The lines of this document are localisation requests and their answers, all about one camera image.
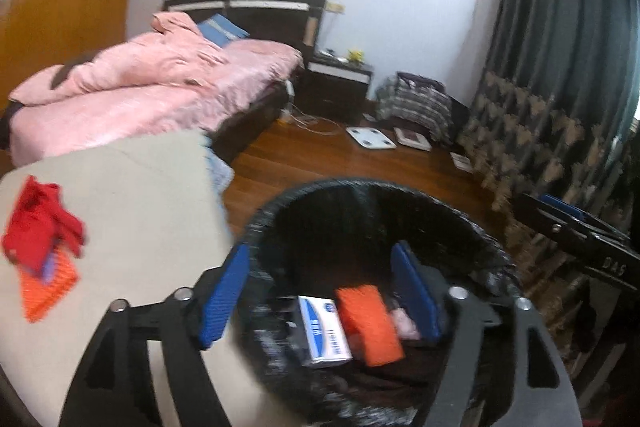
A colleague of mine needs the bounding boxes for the dark patterned curtain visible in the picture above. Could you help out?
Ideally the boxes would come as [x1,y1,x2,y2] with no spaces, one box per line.
[459,0,639,360]

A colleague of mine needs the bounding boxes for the beige table cloth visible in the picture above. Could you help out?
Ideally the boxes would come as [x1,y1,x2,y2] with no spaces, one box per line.
[1,131,232,426]

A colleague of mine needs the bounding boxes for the plaid bag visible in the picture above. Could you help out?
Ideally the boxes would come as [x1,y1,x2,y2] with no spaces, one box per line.
[375,72,454,143]

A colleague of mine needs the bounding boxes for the black white nightstand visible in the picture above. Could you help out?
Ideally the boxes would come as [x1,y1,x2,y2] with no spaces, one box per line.
[295,55,373,126]

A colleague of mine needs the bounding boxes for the white blue cotton pad box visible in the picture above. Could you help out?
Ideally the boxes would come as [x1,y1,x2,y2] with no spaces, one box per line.
[293,296,352,367]

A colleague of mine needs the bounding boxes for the pink duvet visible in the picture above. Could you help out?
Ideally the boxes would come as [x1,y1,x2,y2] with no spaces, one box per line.
[9,12,230,106]

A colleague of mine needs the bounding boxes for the white booklet on floor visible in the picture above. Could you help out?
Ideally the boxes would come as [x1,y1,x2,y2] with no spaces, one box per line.
[450,152,474,173]

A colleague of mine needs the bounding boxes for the pink cloth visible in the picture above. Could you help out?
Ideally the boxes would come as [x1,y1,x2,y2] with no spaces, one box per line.
[390,308,421,340]

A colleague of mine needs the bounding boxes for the yellow plush toy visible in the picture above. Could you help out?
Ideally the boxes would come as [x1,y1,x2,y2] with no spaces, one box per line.
[347,49,364,64]

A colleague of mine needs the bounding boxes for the white bathroom scale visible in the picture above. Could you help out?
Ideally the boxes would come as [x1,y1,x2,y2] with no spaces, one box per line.
[346,127,397,150]

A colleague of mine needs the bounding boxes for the red fleece cloth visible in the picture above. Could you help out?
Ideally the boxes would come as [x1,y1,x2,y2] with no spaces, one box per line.
[1,176,85,277]

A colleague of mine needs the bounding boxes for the black clothes on bed end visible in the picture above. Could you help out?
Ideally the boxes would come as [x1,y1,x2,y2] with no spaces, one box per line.
[0,102,24,150]

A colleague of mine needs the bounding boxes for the bed with pink sheet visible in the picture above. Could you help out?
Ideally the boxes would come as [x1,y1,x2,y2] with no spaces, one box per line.
[9,39,303,167]

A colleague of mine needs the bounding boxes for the blue pillow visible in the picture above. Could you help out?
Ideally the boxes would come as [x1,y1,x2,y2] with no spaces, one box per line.
[198,14,250,48]

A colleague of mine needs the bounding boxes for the orange knitted mat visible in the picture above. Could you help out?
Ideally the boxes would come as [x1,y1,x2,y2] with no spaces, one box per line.
[18,249,79,323]

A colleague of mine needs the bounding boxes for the white cable on floor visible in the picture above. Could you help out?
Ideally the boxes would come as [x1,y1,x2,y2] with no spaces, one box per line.
[276,78,346,137]

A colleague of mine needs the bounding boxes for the dark wooden headboard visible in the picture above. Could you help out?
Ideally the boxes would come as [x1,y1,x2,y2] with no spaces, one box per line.
[162,0,328,62]

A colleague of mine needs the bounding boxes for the red white scale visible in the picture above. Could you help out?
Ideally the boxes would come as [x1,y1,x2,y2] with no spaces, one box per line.
[394,128,432,152]

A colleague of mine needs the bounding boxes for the black lined trash bin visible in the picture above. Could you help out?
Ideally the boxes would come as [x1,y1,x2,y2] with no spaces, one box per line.
[236,178,522,426]

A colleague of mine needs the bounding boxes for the orange foam net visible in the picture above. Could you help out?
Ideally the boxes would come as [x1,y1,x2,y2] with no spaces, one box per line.
[336,285,405,367]

